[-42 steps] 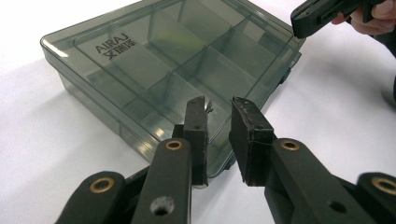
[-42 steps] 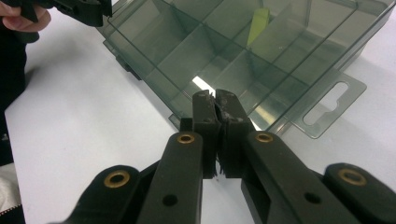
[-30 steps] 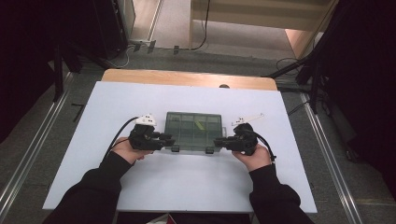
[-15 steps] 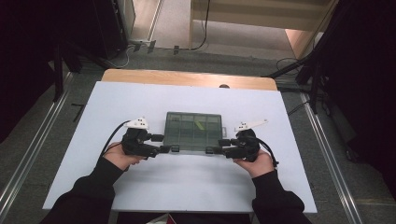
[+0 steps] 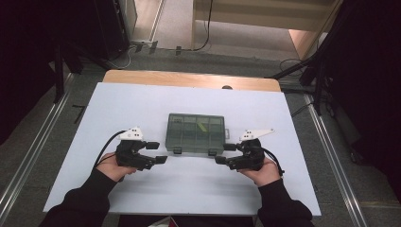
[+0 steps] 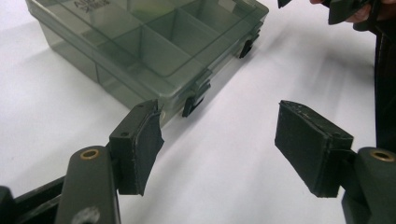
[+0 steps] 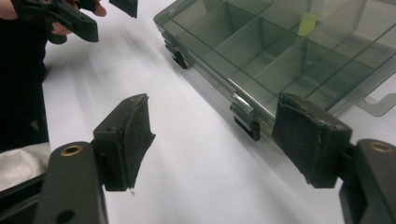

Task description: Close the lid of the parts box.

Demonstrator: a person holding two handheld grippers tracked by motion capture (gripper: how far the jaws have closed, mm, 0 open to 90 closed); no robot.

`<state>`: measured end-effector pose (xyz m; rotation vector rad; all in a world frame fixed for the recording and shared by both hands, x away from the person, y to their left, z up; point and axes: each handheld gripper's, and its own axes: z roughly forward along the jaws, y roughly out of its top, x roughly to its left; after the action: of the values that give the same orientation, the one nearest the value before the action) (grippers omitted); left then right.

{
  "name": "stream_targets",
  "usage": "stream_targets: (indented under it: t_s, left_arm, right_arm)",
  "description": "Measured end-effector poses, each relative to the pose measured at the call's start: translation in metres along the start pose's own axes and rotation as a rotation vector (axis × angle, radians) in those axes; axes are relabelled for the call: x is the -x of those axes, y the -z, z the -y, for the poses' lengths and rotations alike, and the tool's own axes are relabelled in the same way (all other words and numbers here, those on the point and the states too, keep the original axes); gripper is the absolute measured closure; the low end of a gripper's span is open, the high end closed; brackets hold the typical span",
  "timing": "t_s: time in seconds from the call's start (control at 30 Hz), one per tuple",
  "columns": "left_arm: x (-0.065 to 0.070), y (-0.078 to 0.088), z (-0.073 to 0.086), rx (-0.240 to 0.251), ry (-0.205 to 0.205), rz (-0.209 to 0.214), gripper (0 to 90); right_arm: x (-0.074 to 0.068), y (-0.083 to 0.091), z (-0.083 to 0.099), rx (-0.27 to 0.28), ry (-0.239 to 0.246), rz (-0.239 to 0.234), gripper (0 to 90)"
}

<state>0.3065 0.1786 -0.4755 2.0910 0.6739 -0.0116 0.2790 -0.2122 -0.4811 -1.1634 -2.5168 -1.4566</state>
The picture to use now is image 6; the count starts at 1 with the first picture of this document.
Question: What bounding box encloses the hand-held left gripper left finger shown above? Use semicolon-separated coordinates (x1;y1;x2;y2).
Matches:
108;99;165;196

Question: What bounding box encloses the transparent grey compartment storage box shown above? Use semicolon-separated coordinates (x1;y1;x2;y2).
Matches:
24;0;270;127

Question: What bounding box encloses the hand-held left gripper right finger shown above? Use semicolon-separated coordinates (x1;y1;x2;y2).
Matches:
274;100;355;199

